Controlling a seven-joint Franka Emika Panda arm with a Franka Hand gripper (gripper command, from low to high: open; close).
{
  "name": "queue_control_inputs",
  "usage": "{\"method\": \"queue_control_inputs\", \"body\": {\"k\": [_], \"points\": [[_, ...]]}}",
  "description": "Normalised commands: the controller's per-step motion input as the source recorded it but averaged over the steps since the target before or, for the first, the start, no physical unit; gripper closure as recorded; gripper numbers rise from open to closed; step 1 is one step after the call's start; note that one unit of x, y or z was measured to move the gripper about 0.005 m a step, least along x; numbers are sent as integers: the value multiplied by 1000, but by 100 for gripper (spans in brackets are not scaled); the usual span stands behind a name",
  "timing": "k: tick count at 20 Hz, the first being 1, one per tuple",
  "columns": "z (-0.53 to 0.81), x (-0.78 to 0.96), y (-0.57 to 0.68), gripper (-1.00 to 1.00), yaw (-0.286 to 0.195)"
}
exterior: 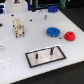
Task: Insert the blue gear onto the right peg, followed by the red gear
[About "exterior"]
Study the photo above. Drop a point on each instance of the red gear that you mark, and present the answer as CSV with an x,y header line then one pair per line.
x,y
70,36

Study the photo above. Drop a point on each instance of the right metal peg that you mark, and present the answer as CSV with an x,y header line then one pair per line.
x,y
52,50

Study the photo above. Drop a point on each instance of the beige connector block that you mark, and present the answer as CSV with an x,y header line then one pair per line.
x,y
18,27

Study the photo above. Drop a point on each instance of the blue object at table back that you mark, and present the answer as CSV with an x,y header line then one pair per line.
x,y
52,9

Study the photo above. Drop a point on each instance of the black peg base plate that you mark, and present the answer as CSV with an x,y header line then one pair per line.
x,y
44,56

